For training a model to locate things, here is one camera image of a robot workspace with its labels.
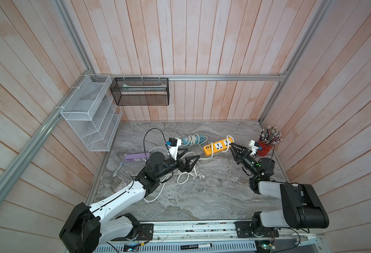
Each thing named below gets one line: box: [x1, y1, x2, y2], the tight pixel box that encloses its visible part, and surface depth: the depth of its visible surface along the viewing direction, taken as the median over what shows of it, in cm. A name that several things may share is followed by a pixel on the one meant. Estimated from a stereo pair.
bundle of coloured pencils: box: [259, 125, 283, 144], surface depth 92 cm
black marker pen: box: [180, 242, 213, 250], surface depth 71 cm
